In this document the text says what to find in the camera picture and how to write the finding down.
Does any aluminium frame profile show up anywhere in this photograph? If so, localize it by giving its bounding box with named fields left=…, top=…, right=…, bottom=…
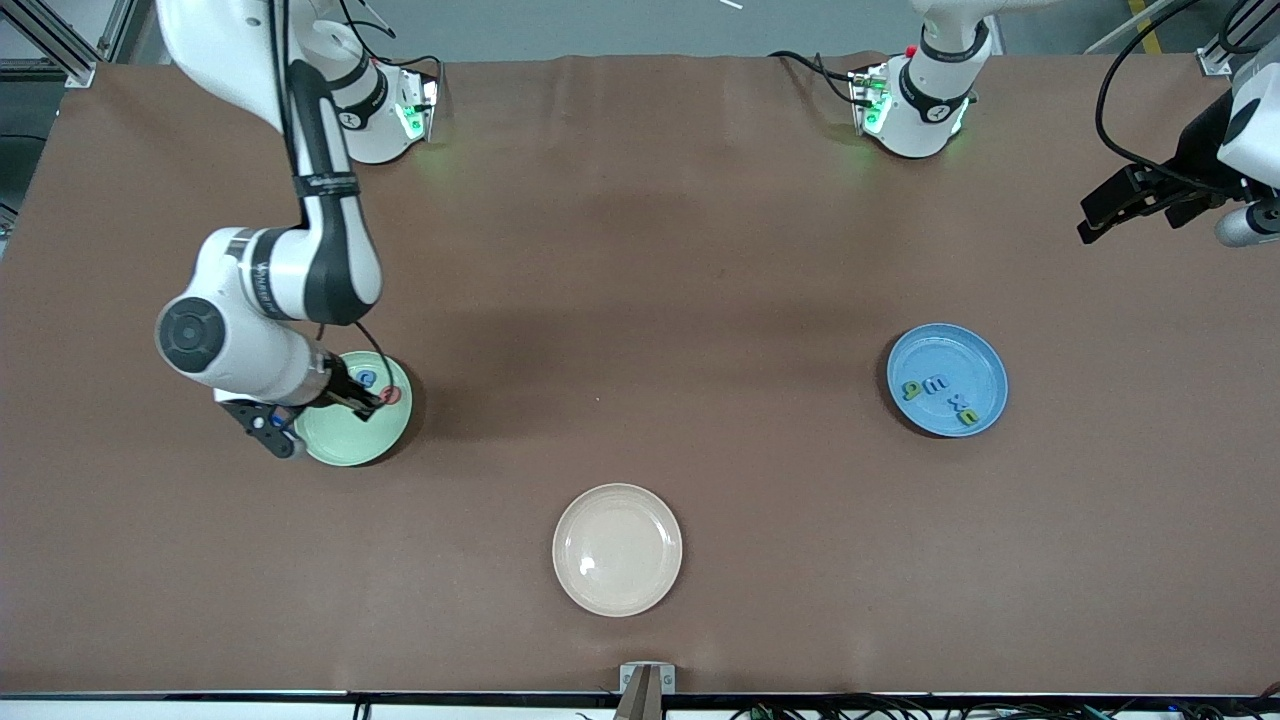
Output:
left=0, top=0, right=136, bottom=89
left=1197, top=0, right=1280, bottom=77

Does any black cable bundle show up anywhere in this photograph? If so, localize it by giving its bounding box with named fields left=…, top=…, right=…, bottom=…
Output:
left=730, top=683, right=1280, bottom=720

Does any brown table mat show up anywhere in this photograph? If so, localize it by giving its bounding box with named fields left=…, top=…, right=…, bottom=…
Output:
left=0, top=52, right=1280, bottom=696

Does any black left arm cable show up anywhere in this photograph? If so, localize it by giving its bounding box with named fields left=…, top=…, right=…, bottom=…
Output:
left=1095, top=0, right=1280, bottom=196

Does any blue plate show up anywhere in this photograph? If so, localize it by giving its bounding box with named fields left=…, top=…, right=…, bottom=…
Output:
left=886, top=322, right=1010, bottom=439

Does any black base cable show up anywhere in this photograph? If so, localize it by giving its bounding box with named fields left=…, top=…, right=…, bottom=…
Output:
left=768, top=50, right=863, bottom=106
left=372, top=45, right=443, bottom=76

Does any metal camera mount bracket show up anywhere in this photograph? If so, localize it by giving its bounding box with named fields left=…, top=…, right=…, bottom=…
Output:
left=619, top=662, right=677, bottom=720

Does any green plate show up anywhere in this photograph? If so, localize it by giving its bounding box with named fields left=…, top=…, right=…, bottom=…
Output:
left=294, top=351, right=413, bottom=468

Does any beige plate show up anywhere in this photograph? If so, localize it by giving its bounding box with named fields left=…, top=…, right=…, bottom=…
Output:
left=552, top=483, right=684, bottom=618

